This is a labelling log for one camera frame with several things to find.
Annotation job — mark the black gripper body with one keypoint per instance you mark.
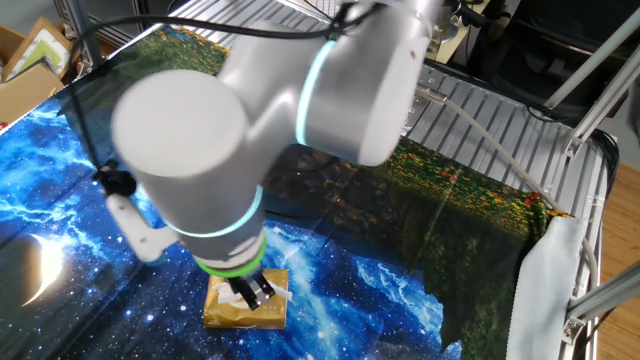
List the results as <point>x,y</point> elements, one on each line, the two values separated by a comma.
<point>242,280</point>

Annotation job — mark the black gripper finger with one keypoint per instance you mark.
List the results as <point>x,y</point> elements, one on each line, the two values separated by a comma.
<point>264,289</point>
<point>246,296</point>

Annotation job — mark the white paper napkin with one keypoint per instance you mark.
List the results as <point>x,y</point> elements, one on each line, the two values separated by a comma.
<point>282,294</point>

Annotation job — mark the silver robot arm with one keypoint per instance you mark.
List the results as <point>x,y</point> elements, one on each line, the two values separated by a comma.
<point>200,150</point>

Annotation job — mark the gold tissue pack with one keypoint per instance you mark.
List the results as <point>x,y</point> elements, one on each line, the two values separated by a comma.
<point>240,317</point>

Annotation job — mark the galaxy landscape print tablecloth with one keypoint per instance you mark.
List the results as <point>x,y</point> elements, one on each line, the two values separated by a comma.
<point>350,280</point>

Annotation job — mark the brown cardboard box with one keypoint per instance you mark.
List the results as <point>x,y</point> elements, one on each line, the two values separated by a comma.
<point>25,95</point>
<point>9,42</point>

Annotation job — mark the beige board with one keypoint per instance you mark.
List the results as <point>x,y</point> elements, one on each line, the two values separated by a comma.
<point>452,47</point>

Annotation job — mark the black bulky equipment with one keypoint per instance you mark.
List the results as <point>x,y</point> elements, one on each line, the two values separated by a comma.
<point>540,60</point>

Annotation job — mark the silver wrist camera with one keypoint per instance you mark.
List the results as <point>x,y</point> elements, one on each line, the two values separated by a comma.
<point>135,225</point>

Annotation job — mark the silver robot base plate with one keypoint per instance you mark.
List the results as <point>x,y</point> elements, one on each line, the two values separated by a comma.
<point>417,112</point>

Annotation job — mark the aluminium frame strut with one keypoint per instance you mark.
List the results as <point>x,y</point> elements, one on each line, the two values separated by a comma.
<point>85,35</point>
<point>590,60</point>
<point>602,107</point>
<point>600,300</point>

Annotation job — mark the wooden picture frame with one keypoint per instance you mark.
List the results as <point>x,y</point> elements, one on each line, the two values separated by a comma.
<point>42,50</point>

